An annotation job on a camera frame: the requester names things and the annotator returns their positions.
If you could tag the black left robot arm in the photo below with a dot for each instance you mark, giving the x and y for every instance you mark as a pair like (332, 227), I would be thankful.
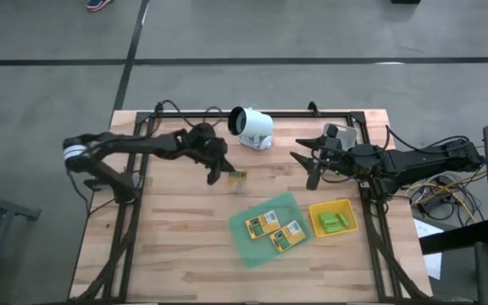
(134, 144)

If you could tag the yellow crayon box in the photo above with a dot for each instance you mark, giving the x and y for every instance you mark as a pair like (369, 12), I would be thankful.
(263, 224)
(240, 177)
(288, 236)

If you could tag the grey plastic bin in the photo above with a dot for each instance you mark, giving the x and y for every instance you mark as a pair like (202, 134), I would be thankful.
(349, 133)

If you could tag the black beam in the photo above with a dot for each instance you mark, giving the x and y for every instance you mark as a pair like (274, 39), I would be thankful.
(456, 239)

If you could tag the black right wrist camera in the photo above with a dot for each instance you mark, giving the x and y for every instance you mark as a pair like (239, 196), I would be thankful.
(333, 131)

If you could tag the black floor object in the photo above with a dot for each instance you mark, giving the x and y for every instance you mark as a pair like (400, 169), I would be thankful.
(405, 1)

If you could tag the dark grey metal stand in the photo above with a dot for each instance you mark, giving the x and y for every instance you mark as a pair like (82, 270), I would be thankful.
(15, 209)

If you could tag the black metal table frame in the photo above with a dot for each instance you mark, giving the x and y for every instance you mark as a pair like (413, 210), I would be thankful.
(290, 114)

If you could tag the person's shoe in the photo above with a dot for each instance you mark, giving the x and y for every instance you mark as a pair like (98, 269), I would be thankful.
(98, 4)

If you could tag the yellow plastic basket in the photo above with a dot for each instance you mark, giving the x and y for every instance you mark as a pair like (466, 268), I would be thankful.
(316, 229)

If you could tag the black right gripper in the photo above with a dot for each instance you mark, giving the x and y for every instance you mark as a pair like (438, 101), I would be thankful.
(354, 159)

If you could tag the white security camera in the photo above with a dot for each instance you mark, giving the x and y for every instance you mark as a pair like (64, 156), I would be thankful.
(254, 125)

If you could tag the green translucent plastic tray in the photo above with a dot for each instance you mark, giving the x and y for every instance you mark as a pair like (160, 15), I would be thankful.
(252, 254)

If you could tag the white paper sheet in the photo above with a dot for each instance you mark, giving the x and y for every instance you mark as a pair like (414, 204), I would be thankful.
(432, 262)

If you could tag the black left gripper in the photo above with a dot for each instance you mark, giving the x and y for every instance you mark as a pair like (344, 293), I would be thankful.
(208, 142)

